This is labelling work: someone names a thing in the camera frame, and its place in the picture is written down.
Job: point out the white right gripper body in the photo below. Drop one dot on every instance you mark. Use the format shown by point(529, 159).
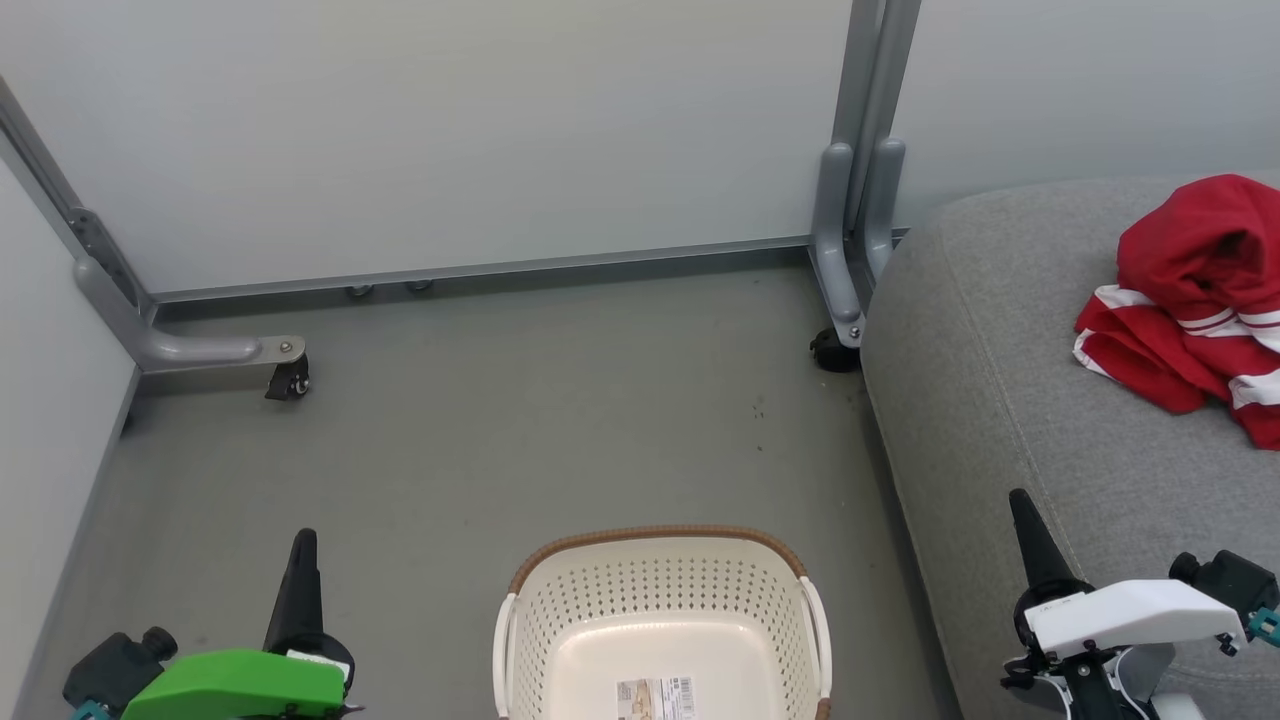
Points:
point(1120, 610)

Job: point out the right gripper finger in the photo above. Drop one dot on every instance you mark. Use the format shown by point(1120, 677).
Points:
point(1040, 550)

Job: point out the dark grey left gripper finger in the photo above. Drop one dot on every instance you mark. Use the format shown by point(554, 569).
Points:
point(298, 590)

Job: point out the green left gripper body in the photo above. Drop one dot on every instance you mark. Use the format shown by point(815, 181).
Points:
point(240, 685)

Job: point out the red clothing with white stripes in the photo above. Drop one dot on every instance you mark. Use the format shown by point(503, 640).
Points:
point(1200, 300)

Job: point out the white perforated laundry basket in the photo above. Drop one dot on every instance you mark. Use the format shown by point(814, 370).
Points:
point(660, 620)

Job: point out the grey fabric sofa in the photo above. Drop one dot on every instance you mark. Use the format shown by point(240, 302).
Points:
point(1000, 400)

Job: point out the black caster wheel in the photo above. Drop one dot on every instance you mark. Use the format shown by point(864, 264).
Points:
point(833, 352)
point(290, 380)

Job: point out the grey angled partition foot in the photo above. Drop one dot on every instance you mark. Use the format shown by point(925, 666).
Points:
point(120, 300)

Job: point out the paper label with barcode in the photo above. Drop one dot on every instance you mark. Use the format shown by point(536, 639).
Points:
point(655, 698)

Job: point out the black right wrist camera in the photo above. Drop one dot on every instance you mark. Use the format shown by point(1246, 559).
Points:
point(1230, 585)

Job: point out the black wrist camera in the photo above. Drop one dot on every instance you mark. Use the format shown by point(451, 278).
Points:
point(1230, 585)
point(115, 665)

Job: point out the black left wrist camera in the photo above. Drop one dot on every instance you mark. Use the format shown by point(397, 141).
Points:
point(115, 665)

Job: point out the grey partition bottom rail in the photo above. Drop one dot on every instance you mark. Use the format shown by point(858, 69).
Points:
point(480, 268)

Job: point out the grey partition post with foot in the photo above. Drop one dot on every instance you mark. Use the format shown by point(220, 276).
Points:
point(860, 200)

